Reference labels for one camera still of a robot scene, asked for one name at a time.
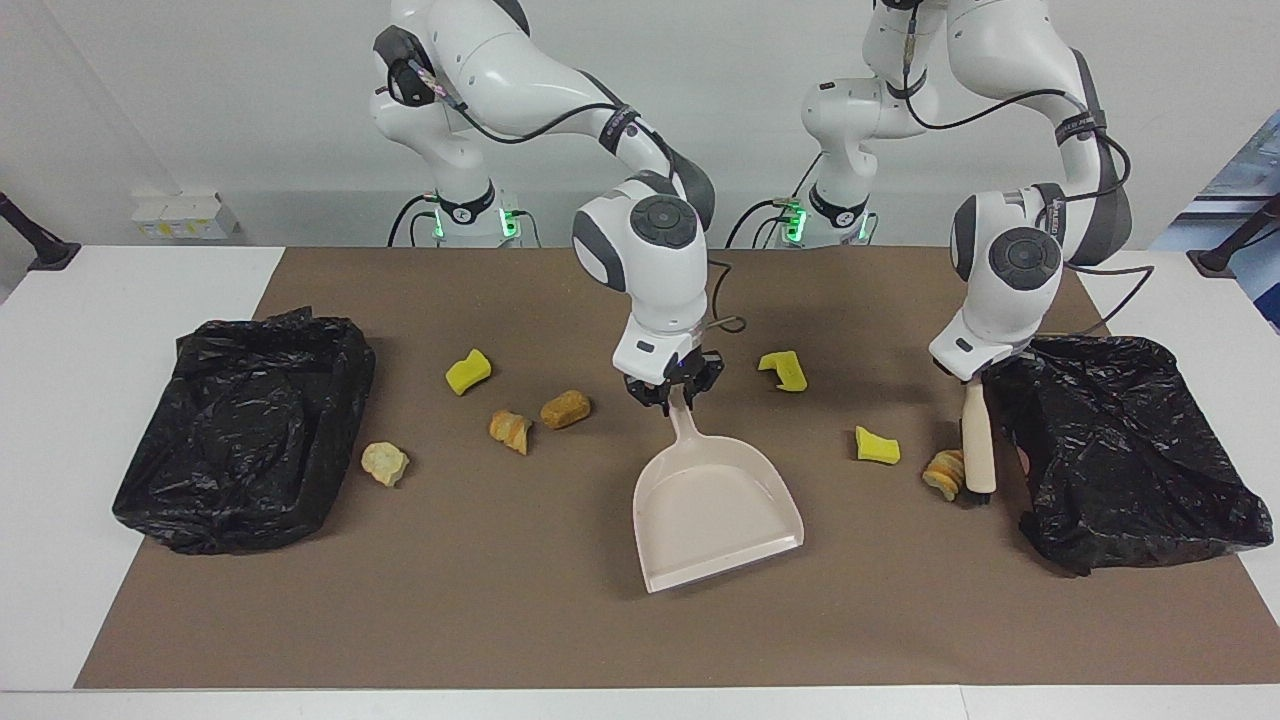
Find beige plastic dustpan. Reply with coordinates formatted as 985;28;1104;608
632;385;805;594

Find brown bread bun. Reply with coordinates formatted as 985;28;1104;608
540;390;592;431

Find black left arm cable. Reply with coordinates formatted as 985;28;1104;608
900;20;1156;336

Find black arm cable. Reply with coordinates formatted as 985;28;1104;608
405;55;749;336
900;20;1156;336

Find orange striped croissant piece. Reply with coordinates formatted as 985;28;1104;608
488;409;534;456

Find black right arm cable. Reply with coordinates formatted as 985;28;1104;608
405;55;749;336

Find pale bread chunk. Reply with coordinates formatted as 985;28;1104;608
361;442;410;489

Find white power strip box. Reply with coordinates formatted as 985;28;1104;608
130;192;239;241

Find brown table mat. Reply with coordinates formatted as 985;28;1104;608
75;247;1280;691

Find notched yellow sponge piece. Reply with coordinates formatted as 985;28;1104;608
757;350;809;393

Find black stand base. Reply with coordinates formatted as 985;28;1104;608
1187;195;1280;278
0;192;81;272

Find black bag lined bin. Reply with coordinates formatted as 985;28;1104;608
985;334;1275;577
112;308;377;556

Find striped croissant bread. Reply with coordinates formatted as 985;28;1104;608
922;449;967;502

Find black base cable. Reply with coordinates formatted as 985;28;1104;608
387;193;543;249
725;197;806;249

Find beige hand brush black bristles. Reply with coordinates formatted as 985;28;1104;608
960;378;998;498

